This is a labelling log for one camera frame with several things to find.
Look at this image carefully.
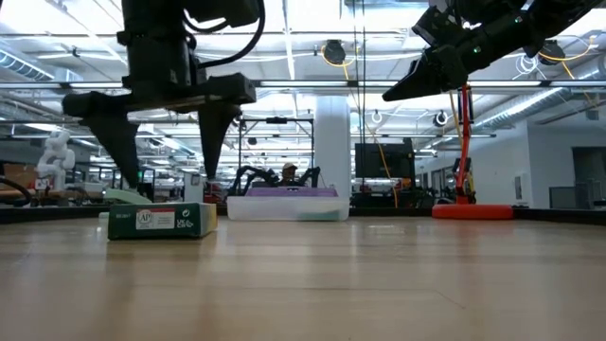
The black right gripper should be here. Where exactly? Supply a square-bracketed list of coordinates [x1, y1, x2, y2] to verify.
[382, 16, 517, 103]

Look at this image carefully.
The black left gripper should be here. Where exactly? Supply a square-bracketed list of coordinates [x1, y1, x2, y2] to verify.
[62, 32, 257, 188]

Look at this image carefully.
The green yellow crayon box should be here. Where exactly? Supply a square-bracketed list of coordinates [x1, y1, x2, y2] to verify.
[107, 202, 219, 242]

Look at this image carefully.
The white floor cabinet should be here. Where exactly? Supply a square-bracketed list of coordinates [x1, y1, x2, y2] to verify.
[183, 172, 205, 204]

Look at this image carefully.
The mint green stapler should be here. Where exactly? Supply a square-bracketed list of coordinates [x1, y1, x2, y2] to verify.
[98, 188, 153, 220]

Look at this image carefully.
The red black cart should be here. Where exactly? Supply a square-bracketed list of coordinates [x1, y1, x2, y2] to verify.
[204, 181, 224, 206]

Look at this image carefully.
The black monitor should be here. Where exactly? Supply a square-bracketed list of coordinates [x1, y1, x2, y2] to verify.
[354, 141, 417, 180]

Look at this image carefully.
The white column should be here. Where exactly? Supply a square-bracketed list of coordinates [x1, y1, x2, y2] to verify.
[313, 94, 352, 200]

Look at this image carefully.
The clear plastic pencil case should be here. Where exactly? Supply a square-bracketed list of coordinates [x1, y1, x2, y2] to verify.
[225, 195, 351, 223]

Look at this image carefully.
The person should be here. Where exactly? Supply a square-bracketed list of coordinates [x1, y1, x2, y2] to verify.
[278, 162, 300, 188]

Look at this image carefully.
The orange stand round base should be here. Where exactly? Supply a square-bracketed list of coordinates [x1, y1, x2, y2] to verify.
[431, 83, 515, 221]

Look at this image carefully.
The brown cardboard box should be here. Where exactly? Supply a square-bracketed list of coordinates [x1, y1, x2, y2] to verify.
[2, 163, 39, 190]

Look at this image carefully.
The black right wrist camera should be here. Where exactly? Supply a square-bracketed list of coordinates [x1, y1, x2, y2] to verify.
[411, 4, 470, 48]

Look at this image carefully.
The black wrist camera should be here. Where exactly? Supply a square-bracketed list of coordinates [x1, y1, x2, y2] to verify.
[411, 4, 470, 48]
[182, 0, 264, 29]

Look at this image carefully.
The yellow hanging cable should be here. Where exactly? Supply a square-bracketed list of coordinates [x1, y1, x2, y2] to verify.
[320, 45, 401, 209]

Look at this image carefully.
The black metal frame rig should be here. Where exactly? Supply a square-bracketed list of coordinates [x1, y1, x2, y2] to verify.
[239, 117, 315, 195]

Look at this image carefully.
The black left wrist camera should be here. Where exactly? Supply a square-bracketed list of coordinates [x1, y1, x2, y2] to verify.
[182, 0, 264, 29]

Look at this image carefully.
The black cable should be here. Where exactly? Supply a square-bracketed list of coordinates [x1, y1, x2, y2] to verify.
[0, 174, 34, 208]

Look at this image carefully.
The black table edge rail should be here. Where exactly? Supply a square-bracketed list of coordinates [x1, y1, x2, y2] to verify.
[0, 206, 606, 224]

